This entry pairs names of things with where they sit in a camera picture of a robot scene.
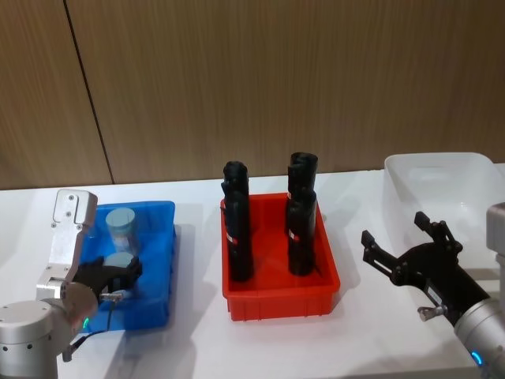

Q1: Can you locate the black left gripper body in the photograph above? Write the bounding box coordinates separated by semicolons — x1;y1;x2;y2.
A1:
73;257;112;302

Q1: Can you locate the blue plastic bin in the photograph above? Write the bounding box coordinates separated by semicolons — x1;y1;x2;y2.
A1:
74;200;178;332

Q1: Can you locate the clear plastic bin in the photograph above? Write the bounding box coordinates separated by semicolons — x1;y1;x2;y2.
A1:
383;152;505;280

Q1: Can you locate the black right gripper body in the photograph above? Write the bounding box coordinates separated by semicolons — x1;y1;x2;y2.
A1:
388;241;492;317

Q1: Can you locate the red plastic bin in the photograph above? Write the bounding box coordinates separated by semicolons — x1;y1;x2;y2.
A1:
219;192;342;323

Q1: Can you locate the right gripper cable silver plug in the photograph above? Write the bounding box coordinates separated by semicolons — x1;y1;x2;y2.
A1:
417;306;449;323

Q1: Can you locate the clear jar with teal lid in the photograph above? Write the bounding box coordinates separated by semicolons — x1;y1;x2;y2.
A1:
102;252;140;298
105;208;138;256

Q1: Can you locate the thin dark left gripper cable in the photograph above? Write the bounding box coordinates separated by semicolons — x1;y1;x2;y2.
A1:
62;289;124;362

